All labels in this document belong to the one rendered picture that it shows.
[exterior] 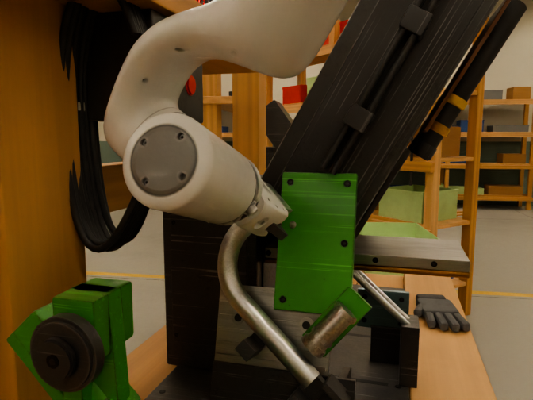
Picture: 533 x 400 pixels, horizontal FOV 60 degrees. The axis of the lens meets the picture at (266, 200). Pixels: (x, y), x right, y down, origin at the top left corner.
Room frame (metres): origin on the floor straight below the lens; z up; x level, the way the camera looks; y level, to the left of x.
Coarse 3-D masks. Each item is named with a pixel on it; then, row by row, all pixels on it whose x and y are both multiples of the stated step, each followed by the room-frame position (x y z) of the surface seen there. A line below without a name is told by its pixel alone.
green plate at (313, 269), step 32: (288, 192) 0.71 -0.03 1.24; (320, 192) 0.69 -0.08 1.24; (352, 192) 0.68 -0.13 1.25; (288, 224) 0.69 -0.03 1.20; (320, 224) 0.68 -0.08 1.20; (352, 224) 0.67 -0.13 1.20; (288, 256) 0.68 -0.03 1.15; (320, 256) 0.67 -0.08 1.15; (352, 256) 0.66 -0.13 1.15; (288, 288) 0.67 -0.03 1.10; (320, 288) 0.65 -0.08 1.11
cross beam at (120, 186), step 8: (104, 168) 0.85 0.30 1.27; (112, 168) 0.88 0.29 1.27; (120, 168) 0.90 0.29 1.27; (104, 176) 0.85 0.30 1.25; (112, 176) 0.88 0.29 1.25; (120, 176) 0.90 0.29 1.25; (104, 184) 0.85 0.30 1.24; (112, 184) 0.87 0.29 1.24; (120, 184) 0.90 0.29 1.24; (112, 192) 0.87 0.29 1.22; (120, 192) 0.90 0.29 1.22; (128, 192) 0.93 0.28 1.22; (112, 200) 0.87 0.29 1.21; (120, 200) 0.90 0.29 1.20; (128, 200) 0.93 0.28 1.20; (112, 208) 0.87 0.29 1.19; (120, 208) 0.90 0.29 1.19
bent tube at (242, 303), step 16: (288, 208) 0.67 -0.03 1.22; (224, 240) 0.68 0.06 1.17; (240, 240) 0.67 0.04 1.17; (224, 256) 0.67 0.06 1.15; (224, 272) 0.66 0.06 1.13; (224, 288) 0.66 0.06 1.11; (240, 288) 0.66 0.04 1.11; (240, 304) 0.64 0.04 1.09; (256, 304) 0.65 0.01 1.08; (256, 320) 0.63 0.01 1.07; (272, 336) 0.62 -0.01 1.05; (288, 352) 0.61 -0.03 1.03; (288, 368) 0.61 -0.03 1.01; (304, 368) 0.60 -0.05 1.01; (304, 384) 0.59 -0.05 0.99
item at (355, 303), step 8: (352, 288) 0.65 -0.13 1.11; (344, 296) 0.64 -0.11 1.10; (352, 296) 0.64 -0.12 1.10; (360, 296) 0.64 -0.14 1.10; (344, 304) 0.64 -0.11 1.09; (352, 304) 0.63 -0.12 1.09; (360, 304) 0.63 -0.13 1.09; (368, 304) 0.63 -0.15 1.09; (328, 312) 0.64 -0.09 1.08; (352, 312) 0.63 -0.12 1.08; (360, 312) 0.63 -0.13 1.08; (320, 320) 0.64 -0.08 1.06; (344, 336) 0.63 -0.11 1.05; (328, 352) 0.63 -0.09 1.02
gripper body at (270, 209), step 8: (264, 184) 0.60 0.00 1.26; (264, 192) 0.55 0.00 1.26; (272, 192) 0.61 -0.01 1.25; (264, 200) 0.52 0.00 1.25; (272, 200) 0.56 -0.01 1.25; (264, 208) 0.52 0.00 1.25; (272, 208) 0.54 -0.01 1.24; (280, 208) 0.57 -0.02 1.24; (256, 216) 0.52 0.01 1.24; (264, 216) 0.53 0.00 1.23; (272, 216) 0.55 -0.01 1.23; (280, 216) 0.57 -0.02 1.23; (240, 224) 0.52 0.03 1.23; (248, 224) 0.53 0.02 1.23; (256, 224) 0.55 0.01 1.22; (264, 224) 0.55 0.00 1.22; (256, 232) 0.56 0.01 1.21; (264, 232) 0.58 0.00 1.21
